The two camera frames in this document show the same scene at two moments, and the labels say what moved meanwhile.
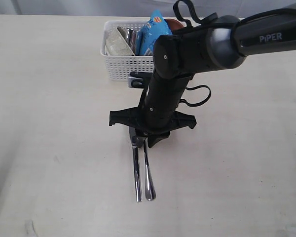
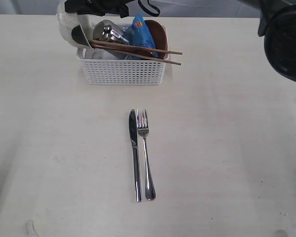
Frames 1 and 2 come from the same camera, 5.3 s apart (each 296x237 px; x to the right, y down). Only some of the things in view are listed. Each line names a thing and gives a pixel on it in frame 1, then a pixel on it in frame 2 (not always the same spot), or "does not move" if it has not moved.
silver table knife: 137,169 does not move
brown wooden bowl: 174,24 → 158,37
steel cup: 129,36 → 107,30
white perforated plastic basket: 119,67 → 102,66
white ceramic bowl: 117,45 → 77,29
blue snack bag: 149,32 → 139,34
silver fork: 150,191 does not move
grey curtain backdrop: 133,8 does not move
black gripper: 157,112 → 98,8
